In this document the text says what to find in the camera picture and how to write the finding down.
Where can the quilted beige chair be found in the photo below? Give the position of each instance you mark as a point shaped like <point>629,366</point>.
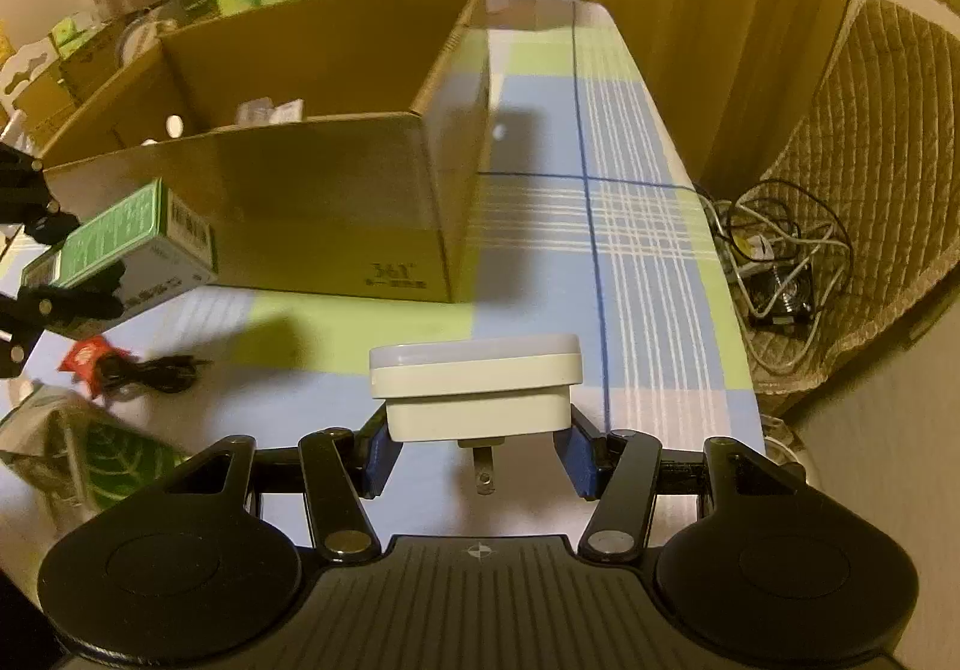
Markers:
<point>885,115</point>

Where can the small green boxes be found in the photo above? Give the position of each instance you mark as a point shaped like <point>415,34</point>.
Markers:
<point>71,36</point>

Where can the green carton box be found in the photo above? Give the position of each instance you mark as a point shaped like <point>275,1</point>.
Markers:
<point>112,227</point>

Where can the white plug-in night light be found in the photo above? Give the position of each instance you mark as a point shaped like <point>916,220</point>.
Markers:
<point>472,377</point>

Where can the silver foil bag green print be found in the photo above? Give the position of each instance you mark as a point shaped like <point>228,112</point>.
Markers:
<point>112,452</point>

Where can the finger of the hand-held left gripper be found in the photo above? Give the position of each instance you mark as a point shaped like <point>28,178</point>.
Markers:
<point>67,299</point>
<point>45,205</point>

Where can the dark instant noodle bowl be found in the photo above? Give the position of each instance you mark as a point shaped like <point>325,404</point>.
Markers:
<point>142,29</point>

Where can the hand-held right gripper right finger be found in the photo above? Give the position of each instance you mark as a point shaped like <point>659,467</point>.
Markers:
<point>577,460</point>

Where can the yellow brown curtain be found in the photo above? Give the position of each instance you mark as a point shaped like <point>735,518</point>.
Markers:
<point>712,3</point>

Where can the red snack packet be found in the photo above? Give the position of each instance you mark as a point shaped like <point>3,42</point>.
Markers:
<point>86,359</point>

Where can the low brown carton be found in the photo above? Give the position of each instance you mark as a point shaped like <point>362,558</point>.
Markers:
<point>41,108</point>

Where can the checked cloth desktop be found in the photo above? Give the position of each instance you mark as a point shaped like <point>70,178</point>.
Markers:
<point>660,265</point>

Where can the white cardboard insert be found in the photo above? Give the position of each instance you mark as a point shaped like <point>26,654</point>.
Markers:
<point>30,66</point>

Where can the small black metal device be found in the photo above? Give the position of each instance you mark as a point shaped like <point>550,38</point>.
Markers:
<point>784,299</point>

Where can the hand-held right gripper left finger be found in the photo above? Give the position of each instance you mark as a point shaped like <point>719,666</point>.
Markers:
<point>375,452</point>

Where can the large brown cardboard box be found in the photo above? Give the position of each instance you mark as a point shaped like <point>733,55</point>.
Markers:
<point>322,205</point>

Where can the tall brown carton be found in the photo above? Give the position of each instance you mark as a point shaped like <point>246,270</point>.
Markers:
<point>90,70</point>

